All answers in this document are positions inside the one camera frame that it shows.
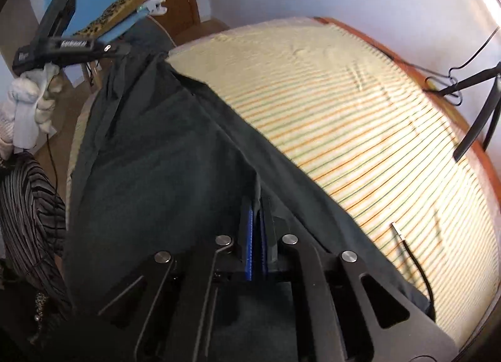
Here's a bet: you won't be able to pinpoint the black tripod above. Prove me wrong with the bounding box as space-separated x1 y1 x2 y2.
426 60 501 163

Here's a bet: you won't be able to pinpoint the leopard print item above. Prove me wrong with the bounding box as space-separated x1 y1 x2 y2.
74 0 154 40

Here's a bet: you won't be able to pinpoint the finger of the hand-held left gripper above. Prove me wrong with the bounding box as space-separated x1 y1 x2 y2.
97 41 132 59

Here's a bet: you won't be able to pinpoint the white clip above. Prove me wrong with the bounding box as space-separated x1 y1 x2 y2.
137 0 168 17

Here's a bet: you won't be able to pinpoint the thin black cable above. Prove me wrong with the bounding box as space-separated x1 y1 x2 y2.
44 133 60 200

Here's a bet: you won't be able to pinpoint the dark green pants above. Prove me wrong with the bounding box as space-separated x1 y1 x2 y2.
63 23 436 362

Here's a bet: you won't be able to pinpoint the striped grey garment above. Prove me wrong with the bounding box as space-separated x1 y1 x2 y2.
0 154 74 308

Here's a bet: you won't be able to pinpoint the orange wooden bed frame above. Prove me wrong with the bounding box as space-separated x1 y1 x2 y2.
313 16 501 191

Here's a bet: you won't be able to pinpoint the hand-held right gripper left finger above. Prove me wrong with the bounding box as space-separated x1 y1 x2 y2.
98 196 258 362

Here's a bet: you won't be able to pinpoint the yellow striped bed sheet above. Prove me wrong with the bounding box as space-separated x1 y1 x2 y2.
65 17 497 351

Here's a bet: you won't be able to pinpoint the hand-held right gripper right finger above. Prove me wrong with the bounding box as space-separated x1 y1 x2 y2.
258 196 458 362

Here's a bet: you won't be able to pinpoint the person's left hand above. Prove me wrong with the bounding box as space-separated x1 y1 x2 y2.
8 63 65 151

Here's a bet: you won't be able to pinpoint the person's left forearm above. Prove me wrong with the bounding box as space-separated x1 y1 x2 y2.
0 111 17 160

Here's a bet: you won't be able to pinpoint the black cable with metal tip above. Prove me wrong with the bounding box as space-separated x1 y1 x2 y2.
390 222 436 321

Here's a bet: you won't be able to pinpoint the black cable with loop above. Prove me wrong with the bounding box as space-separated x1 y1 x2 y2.
385 27 501 108

